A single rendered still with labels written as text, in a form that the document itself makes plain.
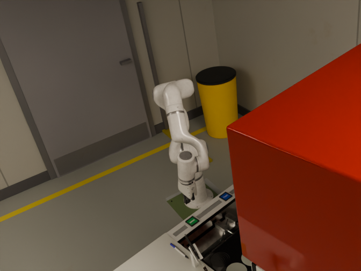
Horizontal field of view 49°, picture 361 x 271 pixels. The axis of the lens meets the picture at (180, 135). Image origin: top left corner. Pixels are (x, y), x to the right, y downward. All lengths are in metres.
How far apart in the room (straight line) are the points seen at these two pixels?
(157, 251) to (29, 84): 2.61
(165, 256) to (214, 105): 2.62
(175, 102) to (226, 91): 2.44
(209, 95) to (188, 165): 2.54
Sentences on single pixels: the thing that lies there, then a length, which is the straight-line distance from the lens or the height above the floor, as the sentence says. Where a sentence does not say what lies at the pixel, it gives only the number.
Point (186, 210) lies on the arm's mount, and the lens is 2.49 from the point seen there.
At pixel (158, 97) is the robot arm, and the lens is 2.12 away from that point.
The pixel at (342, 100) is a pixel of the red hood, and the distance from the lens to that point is 1.40.
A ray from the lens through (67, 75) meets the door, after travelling 4.31.
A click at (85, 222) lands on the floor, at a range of 3.96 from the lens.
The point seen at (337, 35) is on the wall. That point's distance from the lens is 3.55.
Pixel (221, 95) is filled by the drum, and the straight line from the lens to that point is 4.36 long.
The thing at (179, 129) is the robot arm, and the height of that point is 1.52.
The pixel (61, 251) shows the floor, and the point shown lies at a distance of 3.79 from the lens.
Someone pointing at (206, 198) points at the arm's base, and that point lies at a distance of 2.51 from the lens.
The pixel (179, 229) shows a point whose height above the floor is 0.96.
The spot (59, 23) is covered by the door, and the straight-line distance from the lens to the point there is 4.19.
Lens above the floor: 2.47
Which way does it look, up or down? 31 degrees down
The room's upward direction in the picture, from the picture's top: 11 degrees counter-clockwise
